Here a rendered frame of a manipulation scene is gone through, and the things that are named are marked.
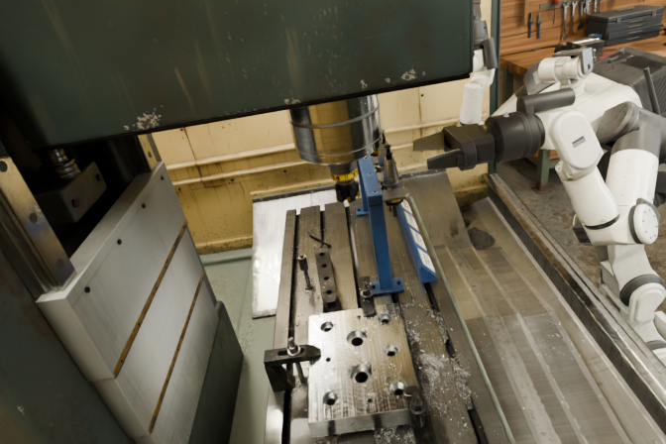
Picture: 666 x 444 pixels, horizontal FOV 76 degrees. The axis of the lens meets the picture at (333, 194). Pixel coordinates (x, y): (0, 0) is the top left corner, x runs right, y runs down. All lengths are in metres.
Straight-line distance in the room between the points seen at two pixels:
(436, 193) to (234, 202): 0.91
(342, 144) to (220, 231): 1.49
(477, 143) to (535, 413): 0.74
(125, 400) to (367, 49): 0.70
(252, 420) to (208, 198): 1.00
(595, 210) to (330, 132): 0.54
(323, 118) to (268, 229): 1.26
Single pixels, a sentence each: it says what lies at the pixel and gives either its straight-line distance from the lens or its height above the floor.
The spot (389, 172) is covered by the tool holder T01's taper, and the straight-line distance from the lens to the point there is 1.14.
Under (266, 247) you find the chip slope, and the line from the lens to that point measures 1.86.
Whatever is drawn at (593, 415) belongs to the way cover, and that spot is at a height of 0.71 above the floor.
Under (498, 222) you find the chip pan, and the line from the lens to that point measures 1.98.
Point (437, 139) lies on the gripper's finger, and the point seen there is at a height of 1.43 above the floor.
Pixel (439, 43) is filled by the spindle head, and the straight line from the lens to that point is 0.63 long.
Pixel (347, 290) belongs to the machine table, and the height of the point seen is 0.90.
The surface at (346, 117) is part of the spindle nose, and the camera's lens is 0.68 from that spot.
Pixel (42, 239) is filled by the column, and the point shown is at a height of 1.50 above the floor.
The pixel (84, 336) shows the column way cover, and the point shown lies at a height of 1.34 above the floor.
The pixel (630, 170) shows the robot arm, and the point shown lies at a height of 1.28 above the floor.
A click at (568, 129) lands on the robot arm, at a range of 0.86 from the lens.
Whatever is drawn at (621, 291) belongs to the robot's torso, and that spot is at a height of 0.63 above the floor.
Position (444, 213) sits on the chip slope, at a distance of 1.87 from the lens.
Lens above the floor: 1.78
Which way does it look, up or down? 29 degrees down
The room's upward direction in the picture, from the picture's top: 11 degrees counter-clockwise
